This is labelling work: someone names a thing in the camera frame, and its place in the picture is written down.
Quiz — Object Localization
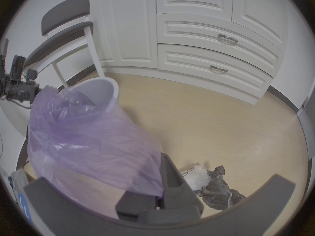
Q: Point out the pale grey trash bin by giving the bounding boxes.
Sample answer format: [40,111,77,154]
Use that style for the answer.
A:
[57,77,120,122]

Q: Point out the purple plastic bag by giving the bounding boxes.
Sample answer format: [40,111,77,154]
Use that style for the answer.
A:
[27,85,165,219]

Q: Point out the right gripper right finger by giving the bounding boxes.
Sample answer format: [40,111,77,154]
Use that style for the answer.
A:
[160,152,204,219]

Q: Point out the white wardrobe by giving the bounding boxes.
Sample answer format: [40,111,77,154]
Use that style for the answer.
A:
[80,0,288,105]

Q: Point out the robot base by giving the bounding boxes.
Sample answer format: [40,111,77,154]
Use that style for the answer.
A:
[9,170,33,227]

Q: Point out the black plastic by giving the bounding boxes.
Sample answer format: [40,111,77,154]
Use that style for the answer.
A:
[194,165,246,211]

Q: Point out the white paper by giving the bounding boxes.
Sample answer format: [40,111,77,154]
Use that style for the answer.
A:
[181,164,212,191]

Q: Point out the white chair grey cushions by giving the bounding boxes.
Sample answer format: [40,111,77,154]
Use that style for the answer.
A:
[25,0,107,88]

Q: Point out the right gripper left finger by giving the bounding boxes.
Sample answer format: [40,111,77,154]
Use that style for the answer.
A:
[116,165,163,220]

